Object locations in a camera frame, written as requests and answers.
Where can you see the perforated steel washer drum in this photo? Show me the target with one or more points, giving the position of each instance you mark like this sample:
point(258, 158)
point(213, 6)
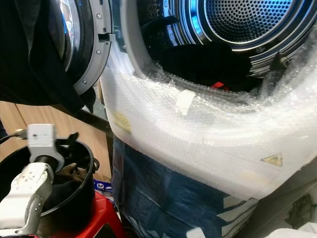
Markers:
point(242, 22)

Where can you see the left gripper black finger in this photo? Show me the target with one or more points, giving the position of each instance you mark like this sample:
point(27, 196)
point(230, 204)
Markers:
point(73, 139)

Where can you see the black clothes pile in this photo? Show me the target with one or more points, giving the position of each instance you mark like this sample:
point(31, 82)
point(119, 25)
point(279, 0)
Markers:
point(203, 64)

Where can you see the small white object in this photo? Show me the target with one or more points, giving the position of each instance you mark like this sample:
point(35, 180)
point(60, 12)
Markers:
point(195, 233)

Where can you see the black plastic bucket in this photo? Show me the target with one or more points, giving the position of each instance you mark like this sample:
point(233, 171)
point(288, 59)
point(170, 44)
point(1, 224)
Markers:
point(79, 193)

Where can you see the white tape piece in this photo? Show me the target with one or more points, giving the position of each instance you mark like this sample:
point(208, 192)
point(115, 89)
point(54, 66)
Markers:
point(185, 101)

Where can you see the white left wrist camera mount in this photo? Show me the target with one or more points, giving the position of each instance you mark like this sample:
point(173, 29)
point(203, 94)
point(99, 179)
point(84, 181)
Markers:
point(40, 140)

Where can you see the red plastic stool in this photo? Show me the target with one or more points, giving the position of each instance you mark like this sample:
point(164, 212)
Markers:
point(104, 218)

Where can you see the hanging black garment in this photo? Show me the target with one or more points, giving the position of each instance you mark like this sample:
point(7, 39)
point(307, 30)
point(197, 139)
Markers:
point(29, 44)

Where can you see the brown patterned clothing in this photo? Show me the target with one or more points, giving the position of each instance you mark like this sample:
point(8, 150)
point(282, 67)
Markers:
point(77, 174)

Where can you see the bubble-wrapped washing machine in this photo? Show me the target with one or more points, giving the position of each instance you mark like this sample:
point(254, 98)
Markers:
point(188, 158)

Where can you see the round grey washer door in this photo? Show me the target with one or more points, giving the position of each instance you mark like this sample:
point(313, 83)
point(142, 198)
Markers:
point(96, 49)

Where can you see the dark bracket object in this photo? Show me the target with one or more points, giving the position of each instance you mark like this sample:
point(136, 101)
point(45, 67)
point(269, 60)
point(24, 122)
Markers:
point(301, 210)

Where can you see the small blue package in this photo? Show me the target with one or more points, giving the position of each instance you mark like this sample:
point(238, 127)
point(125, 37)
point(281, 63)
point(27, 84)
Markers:
point(103, 185)

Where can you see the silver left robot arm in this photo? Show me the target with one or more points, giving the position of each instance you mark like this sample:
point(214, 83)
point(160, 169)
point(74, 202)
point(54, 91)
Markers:
point(25, 198)

